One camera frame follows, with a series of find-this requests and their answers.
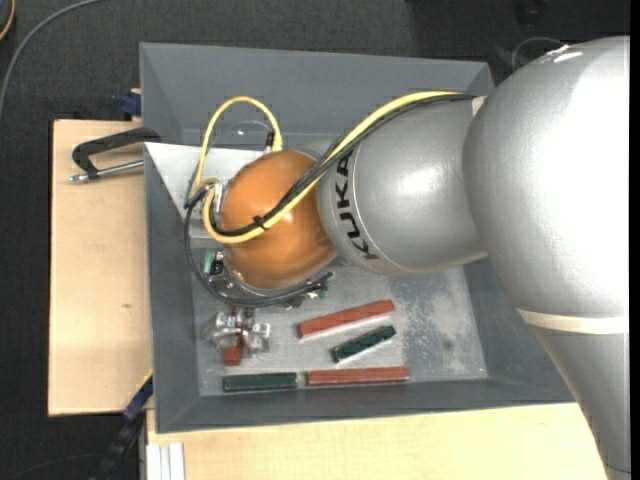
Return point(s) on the brown cardboard board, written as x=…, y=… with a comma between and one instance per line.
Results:
x=95, y=268

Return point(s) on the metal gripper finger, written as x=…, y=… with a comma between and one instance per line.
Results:
x=260, y=332
x=227, y=324

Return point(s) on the dark green flat block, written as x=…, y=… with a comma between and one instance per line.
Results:
x=364, y=343
x=260, y=382

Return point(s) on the grey metal bin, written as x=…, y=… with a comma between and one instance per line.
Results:
x=310, y=93

